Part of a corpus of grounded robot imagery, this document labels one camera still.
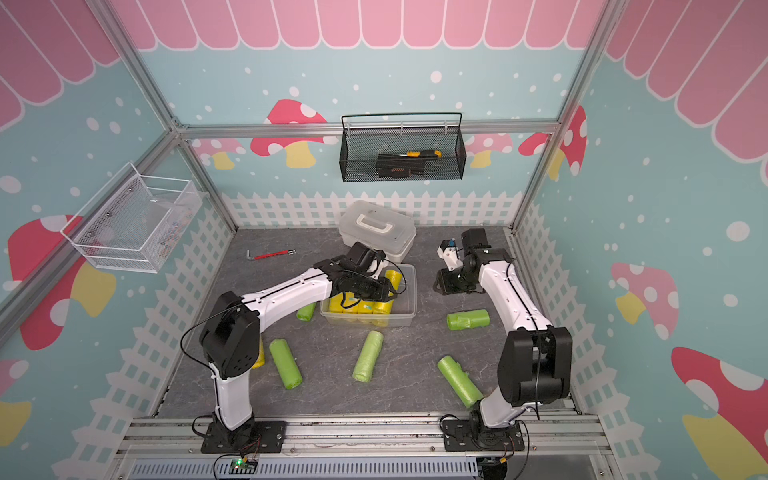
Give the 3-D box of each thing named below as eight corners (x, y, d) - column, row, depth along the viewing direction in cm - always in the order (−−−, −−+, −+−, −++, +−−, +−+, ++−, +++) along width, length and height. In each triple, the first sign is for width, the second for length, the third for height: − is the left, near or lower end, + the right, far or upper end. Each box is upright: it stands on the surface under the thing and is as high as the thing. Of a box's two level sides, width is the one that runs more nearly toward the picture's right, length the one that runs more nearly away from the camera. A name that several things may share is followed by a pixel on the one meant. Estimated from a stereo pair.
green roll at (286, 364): (288, 391, 83) (285, 388, 81) (269, 347, 91) (266, 343, 89) (305, 380, 85) (303, 377, 82) (286, 338, 93) (283, 334, 90)
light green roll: (351, 378, 85) (350, 374, 83) (370, 332, 94) (369, 327, 92) (368, 383, 84) (367, 380, 82) (385, 336, 93) (385, 332, 91)
